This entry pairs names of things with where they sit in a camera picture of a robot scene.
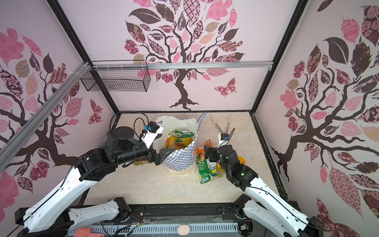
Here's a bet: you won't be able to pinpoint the yellow snack bag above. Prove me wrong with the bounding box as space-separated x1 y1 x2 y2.
217 156 246 173

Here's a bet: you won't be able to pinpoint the white vented cable duct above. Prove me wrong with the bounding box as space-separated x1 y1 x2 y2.
68 223 240 237

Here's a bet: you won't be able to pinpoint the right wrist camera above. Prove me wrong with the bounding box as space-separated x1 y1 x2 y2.
218 133 230 147

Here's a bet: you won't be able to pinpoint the yellow mango gummy bag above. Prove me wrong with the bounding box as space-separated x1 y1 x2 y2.
167 136 192 150

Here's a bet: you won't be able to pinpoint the aluminium rail left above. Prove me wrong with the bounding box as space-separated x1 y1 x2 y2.
1 62 90 170

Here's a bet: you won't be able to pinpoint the red object bottom edge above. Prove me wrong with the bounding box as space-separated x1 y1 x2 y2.
74 228 104 237

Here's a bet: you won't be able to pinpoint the black wire basket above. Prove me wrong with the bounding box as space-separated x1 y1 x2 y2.
81 59 151 92

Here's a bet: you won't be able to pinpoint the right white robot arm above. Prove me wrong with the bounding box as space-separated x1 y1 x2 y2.
204 145 323 237

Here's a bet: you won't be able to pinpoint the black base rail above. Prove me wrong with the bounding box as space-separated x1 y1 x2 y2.
65 202 297 226

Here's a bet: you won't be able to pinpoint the blue checkered paper bag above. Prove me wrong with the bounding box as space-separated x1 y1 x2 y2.
154 112 206 176

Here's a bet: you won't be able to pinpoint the aluminium rail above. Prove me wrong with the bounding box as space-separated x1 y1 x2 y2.
92 61 273 70
1 62 90 170

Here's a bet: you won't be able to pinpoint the green snack bag white label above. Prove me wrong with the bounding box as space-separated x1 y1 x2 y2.
196 159 223 184

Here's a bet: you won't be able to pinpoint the beige oval sticker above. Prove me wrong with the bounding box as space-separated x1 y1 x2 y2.
177 225 190 236

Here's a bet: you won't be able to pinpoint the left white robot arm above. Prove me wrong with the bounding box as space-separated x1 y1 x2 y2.
15 121 173 237

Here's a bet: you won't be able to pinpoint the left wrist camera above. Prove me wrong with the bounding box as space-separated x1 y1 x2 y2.
140 121 163 149

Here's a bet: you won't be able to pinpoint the metal kitchen tongs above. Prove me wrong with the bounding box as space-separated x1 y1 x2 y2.
211 115 231 133

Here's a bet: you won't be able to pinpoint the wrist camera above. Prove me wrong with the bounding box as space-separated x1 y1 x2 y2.
218 133 230 147
140 121 163 149

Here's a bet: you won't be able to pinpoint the aluminium rail back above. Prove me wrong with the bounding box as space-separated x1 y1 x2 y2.
92 61 273 70

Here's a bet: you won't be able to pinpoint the orange snack bag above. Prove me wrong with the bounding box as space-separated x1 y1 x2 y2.
196 139 212 162

